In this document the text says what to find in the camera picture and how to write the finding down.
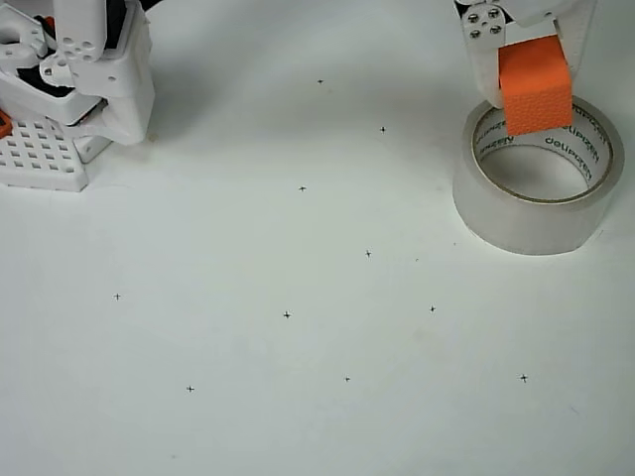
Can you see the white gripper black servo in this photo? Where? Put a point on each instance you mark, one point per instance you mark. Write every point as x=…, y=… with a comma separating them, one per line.
x=487, y=24

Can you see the orange foam cube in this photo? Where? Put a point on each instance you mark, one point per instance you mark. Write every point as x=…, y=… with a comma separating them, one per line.
x=533, y=84

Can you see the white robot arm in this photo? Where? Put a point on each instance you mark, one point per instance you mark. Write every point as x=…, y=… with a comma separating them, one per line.
x=114, y=74

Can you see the clear packing tape roll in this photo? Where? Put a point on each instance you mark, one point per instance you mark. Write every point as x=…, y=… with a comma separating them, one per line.
x=526, y=223

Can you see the orange clamp piece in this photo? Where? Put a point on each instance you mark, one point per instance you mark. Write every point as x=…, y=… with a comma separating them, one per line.
x=4, y=124

